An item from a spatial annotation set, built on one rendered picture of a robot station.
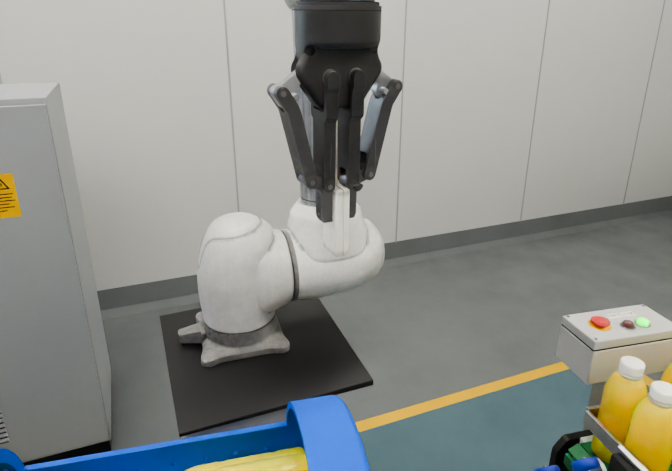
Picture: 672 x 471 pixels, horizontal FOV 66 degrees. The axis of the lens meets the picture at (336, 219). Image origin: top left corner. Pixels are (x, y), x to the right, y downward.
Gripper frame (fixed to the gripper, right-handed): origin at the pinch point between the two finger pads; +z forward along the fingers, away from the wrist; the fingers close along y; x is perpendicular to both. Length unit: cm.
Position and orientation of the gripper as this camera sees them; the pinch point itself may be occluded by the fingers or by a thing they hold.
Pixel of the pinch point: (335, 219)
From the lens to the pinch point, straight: 52.2
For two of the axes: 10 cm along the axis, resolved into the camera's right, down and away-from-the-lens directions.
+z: -0.1, 9.3, 3.8
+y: -8.9, 1.6, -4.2
